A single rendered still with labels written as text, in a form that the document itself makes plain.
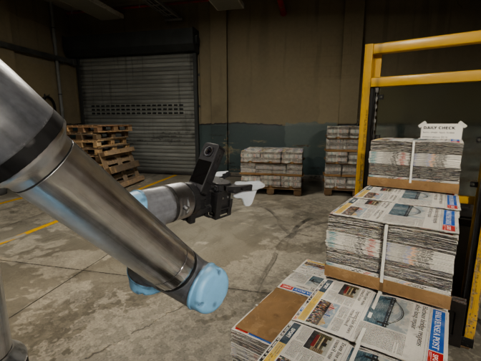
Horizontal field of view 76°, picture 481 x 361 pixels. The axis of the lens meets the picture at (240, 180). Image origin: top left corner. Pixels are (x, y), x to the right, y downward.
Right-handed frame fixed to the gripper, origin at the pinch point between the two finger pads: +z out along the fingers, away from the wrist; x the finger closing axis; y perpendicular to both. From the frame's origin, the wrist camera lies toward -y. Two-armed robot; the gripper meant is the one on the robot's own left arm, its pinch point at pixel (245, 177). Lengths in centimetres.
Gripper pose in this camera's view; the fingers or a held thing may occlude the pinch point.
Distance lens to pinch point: 79.4
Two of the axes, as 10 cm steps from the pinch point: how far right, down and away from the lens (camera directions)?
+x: 7.6, 2.5, -5.9
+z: 6.4, -1.4, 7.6
